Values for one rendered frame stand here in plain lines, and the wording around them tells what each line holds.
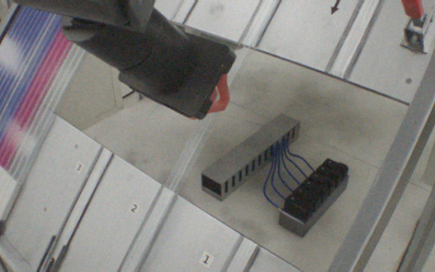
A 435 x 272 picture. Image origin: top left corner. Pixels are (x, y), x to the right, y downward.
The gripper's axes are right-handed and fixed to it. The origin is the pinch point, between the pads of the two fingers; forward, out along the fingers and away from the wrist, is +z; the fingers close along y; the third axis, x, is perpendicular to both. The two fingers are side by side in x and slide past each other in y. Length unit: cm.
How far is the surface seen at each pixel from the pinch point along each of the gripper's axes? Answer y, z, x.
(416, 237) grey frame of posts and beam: -21.4, 44.2, 2.2
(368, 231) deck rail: -19.8, 0.0, 5.0
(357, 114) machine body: 4, 63, -19
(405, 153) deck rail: -19.7, 0.0, -2.3
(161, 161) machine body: 27.4, 33.4, 11.6
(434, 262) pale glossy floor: -27, 127, 4
